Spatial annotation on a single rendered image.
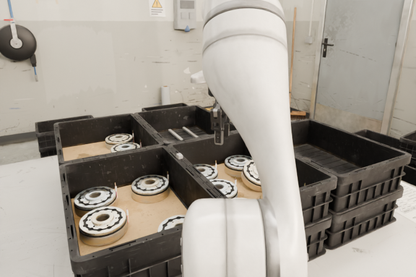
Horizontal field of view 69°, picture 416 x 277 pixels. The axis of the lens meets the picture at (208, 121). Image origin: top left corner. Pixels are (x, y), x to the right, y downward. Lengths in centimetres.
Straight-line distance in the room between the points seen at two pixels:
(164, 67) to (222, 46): 391
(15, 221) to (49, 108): 292
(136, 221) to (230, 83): 56
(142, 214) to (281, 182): 58
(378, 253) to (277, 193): 74
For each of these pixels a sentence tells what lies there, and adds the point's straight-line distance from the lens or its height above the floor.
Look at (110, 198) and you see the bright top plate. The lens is 84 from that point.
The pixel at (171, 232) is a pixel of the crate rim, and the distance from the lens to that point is 58.
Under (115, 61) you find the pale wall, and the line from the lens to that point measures 401.
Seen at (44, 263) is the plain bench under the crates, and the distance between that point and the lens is 96.
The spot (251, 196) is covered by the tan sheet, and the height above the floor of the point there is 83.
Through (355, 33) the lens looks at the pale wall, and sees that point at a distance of 395.
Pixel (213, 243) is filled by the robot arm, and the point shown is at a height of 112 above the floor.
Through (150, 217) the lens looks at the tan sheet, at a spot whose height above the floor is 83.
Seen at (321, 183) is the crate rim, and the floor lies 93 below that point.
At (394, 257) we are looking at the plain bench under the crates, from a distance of 100.
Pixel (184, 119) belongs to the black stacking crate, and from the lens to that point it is 138.
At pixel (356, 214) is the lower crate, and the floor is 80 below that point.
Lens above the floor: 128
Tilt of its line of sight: 18 degrees down
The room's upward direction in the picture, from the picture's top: straight up
